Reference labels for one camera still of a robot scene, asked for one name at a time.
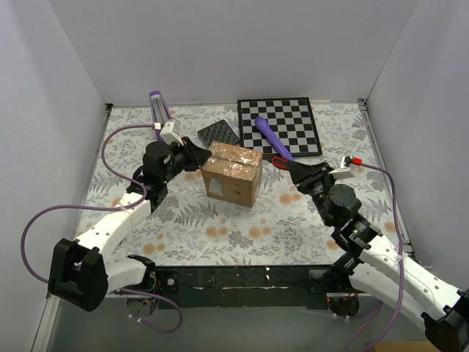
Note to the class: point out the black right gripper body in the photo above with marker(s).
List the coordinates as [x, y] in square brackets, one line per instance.
[311, 176]

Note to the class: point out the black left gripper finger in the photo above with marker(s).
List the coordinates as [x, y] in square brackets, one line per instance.
[195, 164]
[197, 155]

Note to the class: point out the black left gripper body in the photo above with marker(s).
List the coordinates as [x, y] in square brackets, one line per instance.
[187, 153]

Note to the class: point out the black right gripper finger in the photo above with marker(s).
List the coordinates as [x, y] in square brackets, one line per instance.
[301, 180]
[320, 169]

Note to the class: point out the brown cardboard express box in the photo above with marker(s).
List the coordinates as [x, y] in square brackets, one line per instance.
[233, 174]

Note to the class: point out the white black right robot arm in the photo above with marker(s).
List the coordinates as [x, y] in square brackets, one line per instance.
[372, 264]

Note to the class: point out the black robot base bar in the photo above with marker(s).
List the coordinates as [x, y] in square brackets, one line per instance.
[244, 285]

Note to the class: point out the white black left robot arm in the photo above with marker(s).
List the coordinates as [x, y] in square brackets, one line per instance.
[80, 271]

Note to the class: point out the grey studded building plate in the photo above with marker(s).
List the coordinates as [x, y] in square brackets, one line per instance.
[219, 131]

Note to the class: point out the purple capped clear bottle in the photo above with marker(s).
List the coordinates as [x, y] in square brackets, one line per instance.
[160, 110]

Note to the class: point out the black white chessboard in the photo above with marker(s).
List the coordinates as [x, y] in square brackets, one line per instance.
[291, 119]

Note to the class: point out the purple toy microphone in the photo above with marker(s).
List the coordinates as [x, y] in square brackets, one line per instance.
[263, 126]

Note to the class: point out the brown cardboard boxes on floor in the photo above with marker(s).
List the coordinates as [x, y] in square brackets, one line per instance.
[405, 346]

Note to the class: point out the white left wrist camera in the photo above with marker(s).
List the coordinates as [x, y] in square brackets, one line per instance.
[168, 132]

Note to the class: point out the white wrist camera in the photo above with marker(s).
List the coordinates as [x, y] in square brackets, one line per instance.
[168, 132]
[347, 168]

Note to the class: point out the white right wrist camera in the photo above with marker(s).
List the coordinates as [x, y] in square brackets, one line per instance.
[347, 168]

